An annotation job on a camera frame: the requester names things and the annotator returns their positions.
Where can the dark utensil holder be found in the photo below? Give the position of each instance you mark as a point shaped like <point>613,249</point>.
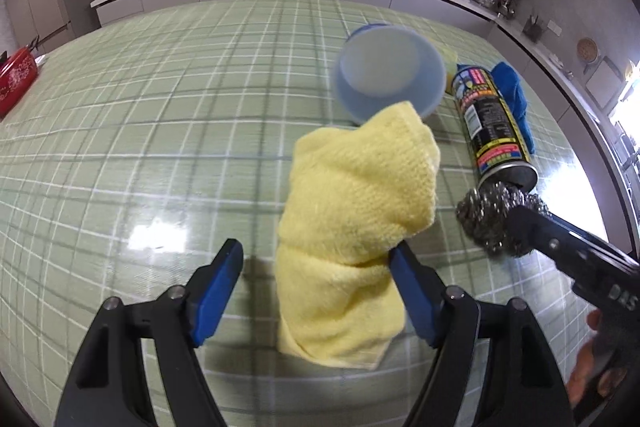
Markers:
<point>534,31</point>

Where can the blue plastic cup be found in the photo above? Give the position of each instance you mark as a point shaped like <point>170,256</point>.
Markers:
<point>390,72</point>

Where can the blue cloth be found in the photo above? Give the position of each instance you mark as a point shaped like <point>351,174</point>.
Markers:
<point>515,92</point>

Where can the person's right hand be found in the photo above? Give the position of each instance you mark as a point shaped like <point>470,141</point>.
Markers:
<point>582,372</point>

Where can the metal sink faucet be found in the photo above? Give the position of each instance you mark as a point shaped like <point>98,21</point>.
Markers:
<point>629,152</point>

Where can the yellow towel cloth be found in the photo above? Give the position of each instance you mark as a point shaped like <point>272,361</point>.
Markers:
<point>350,217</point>

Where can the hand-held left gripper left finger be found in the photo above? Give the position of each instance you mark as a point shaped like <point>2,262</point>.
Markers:
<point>215,292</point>

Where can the red basket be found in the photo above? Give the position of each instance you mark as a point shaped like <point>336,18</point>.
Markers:
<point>15,79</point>

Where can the steel wool scrubber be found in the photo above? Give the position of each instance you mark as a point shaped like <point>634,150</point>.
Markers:
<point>480,212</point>

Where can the green checked tablecloth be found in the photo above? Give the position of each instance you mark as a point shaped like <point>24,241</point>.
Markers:
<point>150,132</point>

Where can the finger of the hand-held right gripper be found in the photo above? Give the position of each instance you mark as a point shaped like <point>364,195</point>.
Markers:
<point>530,227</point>

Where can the black yellow spray can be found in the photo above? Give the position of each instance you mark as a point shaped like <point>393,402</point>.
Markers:
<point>492,127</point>

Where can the round bamboo trivet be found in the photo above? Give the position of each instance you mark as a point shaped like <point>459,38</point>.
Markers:
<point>587,49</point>

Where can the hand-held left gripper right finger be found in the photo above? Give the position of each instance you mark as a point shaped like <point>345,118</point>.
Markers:
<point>415,297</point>

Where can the white cutting board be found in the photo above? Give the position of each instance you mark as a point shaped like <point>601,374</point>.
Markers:
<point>604,84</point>

